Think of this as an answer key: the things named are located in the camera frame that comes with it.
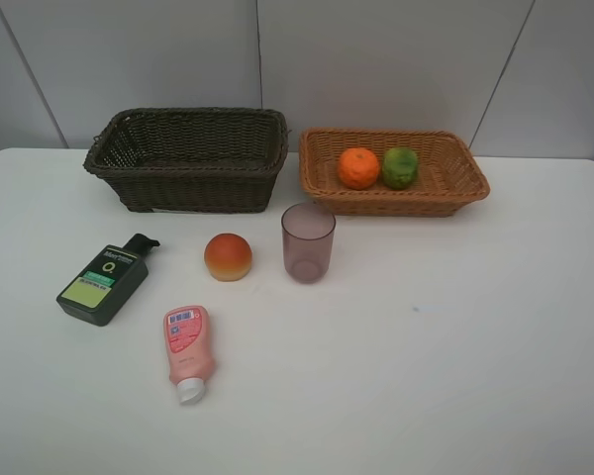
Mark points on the green lime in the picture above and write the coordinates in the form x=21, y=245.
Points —
x=399, y=168

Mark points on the tan wicker basket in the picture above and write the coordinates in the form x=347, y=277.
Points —
x=448, y=175

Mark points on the pink lotion bottle white cap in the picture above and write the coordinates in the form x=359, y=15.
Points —
x=188, y=343

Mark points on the dark green pump bottle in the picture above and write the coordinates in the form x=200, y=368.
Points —
x=108, y=281

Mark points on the purple translucent plastic cup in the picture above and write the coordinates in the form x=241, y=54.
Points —
x=308, y=231

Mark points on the dark brown wicker basket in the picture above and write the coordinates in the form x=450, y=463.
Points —
x=191, y=160

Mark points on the orange mandarin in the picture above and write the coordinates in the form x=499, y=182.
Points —
x=358, y=168

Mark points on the red orange round bun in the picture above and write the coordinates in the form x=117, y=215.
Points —
x=228, y=257

